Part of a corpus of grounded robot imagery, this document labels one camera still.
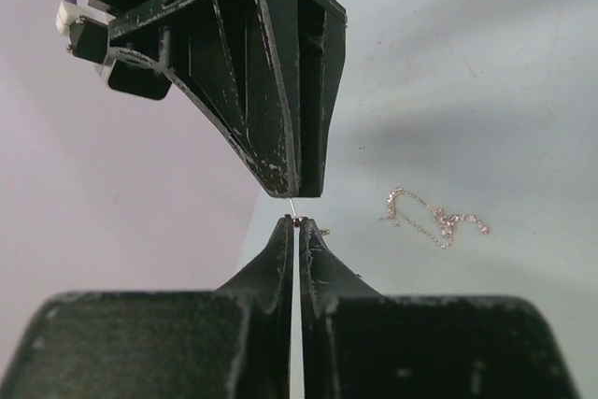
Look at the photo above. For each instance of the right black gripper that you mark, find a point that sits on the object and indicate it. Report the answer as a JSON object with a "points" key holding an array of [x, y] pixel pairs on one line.
{"points": [[237, 61]]}

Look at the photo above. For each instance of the small gold earring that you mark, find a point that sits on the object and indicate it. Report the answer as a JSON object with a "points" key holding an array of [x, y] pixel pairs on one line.
{"points": [[297, 219]]}

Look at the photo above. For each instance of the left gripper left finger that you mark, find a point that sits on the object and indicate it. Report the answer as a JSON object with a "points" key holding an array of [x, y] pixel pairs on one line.
{"points": [[232, 342]]}

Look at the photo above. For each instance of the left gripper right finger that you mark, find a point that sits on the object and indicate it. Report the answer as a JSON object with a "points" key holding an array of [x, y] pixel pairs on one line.
{"points": [[359, 343]]}

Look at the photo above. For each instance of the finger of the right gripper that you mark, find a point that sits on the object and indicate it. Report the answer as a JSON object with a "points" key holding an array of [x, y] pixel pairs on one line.
{"points": [[322, 54]]}

